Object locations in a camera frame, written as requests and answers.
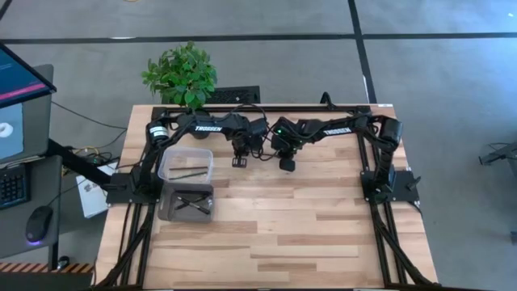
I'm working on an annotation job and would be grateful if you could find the clear plastic bin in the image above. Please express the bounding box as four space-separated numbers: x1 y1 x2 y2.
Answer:
157 146 214 185

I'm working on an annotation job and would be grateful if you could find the white booklet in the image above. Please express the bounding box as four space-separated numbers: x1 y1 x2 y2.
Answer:
75 161 120 220

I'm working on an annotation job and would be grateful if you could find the black stand leg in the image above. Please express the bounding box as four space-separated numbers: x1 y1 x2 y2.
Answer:
478 140 517 167

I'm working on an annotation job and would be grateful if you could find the dark grey keyboard desk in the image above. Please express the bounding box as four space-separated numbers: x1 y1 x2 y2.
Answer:
0 155 64 260

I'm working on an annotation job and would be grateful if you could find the orange black hazard strip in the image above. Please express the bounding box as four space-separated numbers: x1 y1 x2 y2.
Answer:
0 262 95 275

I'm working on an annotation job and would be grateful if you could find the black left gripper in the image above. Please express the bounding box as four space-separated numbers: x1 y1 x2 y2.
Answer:
230 133 263 169

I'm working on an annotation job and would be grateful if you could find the black computer mouse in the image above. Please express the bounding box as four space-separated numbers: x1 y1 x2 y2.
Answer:
25 205 55 246

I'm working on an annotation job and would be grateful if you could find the black cable clamp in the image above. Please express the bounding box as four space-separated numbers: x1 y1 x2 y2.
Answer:
320 91 338 111

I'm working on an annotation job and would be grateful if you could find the black floor cable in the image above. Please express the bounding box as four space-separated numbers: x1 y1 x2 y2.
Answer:
51 100 128 132

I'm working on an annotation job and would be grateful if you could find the black pen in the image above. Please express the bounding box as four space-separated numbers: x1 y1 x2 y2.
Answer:
174 195 212 212
176 196 212 214

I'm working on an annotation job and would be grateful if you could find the large computer monitor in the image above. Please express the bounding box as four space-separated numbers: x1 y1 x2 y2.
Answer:
0 42 58 110

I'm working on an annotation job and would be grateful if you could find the black perforated floor panel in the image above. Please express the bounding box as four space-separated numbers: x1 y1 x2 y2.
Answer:
204 85 262 106

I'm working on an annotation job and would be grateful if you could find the black keyboard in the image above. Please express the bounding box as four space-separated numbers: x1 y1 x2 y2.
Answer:
0 162 30 210

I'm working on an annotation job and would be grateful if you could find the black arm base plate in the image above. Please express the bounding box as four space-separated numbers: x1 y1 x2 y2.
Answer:
105 172 162 205
360 169 422 204

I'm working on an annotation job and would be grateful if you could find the smoky grey plastic bin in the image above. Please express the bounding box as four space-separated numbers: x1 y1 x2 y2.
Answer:
157 182 216 223

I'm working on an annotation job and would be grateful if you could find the small green leafy tree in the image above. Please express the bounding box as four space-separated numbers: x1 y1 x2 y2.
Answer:
141 40 218 111

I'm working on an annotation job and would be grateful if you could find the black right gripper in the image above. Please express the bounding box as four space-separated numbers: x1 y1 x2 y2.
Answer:
270 120 302 173

